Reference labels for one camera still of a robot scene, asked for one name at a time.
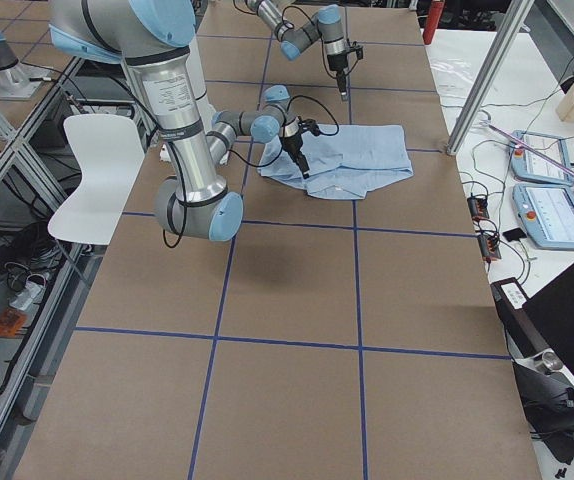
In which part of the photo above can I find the blue teach pendant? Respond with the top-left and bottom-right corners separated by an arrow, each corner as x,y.
512,183 -> 574,251
507,129 -> 574,184

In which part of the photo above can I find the black laptop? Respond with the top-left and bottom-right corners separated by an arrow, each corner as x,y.
491,263 -> 574,376

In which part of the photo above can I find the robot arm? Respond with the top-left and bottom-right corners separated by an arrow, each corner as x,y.
50,1 -> 309,242
232,1 -> 363,102

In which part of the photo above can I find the aluminium frame post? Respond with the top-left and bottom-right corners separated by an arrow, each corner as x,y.
445,0 -> 534,156

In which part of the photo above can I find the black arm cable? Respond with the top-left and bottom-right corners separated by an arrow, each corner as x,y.
276,0 -> 328,36
161,94 -> 341,249

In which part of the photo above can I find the black monitor stand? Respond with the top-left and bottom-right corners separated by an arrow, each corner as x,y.
513,363 -> 574,465

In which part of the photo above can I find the orange terminal block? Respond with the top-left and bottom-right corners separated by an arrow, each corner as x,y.
467,196 -> 490,221

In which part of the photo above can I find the clear plastic bag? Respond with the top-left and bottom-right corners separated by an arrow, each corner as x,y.
430,59 -> 477,99

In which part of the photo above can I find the upper blue teach pendant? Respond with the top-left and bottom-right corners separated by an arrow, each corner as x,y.
507,129 -> 574,184

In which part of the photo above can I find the white chair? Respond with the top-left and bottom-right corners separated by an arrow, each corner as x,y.
48,114 -> 145,245

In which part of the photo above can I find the reacher grabber stick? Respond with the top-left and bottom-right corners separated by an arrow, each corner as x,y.
484,121 -> 574,178

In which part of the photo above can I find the light blue button shirt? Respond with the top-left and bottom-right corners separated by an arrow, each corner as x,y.
257,125 -> 414,200

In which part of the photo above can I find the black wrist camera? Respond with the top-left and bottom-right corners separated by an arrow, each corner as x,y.
348,41 -> 364,61
298,117 -> 321,137

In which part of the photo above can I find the red cylinder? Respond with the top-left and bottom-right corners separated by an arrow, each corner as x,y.
422,0 -> 444,45

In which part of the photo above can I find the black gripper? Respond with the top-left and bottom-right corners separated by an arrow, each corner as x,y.
281,133 -> 310,179
326,52 -> 349,102

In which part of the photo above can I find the lower blue teach pendant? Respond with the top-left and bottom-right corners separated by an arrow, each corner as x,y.
512,183 -> 574,251

